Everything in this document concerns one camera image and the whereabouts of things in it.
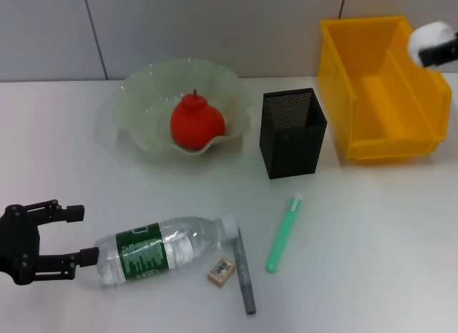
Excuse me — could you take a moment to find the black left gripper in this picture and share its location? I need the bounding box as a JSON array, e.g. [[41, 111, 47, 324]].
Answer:
[[0, 199, 99, 286]]

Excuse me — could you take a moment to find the white paper ball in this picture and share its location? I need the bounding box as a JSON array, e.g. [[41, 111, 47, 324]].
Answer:
[[407, 20, 454, 68]]

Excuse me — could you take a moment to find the clear bottle with green label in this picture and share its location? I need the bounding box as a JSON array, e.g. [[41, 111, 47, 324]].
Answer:
[[94, 214, 240, 289]]

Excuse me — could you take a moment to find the orange toy fruit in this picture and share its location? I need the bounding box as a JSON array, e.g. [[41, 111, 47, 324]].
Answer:
[[170, 89, 227, 155]]

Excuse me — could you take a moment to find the beige eraser with barcode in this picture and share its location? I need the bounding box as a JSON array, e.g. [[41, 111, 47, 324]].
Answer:
[[206, 255, 237, 288]]

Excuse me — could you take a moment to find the translucent green fruit bowl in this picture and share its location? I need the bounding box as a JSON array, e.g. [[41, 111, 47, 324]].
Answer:
[[112, 57, 253, 168]]

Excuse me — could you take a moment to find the grey glitter pen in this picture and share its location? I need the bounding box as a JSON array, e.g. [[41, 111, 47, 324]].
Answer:
[[228, 226, 257, 316]]

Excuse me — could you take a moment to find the black mesh pen holder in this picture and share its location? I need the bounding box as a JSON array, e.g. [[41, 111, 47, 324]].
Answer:
[[258, 87, 328, 180]]

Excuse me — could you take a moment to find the yellow plastic bin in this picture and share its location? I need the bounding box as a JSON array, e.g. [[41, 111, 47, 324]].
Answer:
[[319, 15, 453, 166]]

